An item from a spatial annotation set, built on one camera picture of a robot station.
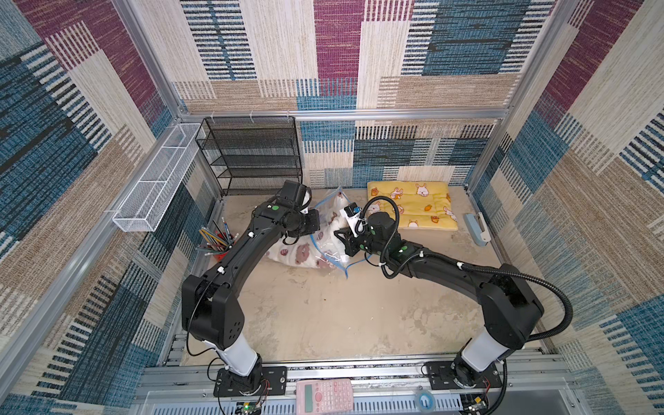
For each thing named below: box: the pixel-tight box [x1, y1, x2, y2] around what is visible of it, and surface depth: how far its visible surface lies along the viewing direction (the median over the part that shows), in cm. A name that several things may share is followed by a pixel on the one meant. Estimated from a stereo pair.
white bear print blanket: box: [265, 193, 350, 269], surface depth 85 cm
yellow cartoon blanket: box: [367, 180, 459, 231], surface depth 114 cm
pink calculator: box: [295, 378, 354, 415], surface depth 71 cm
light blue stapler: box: [464, 211, 492, 247], surface depth 105 cm
